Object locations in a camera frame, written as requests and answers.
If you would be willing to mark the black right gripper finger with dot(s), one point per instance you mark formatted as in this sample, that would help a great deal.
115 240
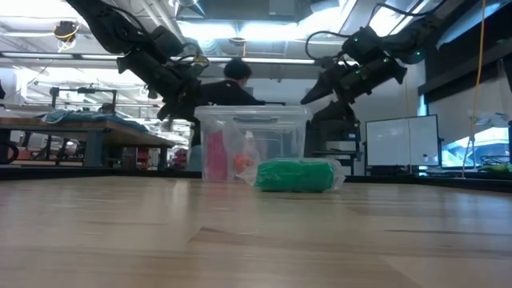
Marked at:
324 86

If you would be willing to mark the black cabinet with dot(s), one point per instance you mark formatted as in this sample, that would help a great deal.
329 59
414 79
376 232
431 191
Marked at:
332 136

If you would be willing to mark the clear plastic storage box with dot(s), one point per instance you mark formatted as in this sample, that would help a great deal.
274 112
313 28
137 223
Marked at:
280 146

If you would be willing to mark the person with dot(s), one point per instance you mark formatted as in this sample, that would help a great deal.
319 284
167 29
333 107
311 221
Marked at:
106 108
228 94

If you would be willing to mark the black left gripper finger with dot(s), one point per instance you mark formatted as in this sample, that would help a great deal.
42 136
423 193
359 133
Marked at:
170 110
190 108

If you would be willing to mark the blue cloth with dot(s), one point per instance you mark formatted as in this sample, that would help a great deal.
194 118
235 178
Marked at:
80 117

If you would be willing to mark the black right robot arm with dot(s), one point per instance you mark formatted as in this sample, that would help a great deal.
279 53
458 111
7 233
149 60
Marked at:
400 38

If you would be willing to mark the small clear inner bag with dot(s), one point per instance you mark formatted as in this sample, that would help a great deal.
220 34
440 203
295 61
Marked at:
236 140

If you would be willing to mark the clear plastic bag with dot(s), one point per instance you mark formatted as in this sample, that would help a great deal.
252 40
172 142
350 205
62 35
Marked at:
340 174

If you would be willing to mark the white cabinet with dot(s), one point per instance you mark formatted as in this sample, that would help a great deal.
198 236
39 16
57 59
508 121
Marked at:
400 140

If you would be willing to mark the black camera gantry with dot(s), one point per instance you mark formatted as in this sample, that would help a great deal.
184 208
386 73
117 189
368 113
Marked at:
84 90

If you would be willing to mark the black metal table frame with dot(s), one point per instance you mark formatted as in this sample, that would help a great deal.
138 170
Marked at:
460 183

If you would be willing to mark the green elastic bandage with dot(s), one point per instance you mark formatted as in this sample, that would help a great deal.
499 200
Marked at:
296 176

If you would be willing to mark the long ceiling light strip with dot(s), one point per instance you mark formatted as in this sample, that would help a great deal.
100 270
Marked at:
276 61

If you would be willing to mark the orange bandage roll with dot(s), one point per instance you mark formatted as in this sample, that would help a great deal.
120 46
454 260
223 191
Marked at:
242 163

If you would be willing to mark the wooden workbench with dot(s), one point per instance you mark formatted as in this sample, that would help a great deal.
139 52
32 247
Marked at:
100 126

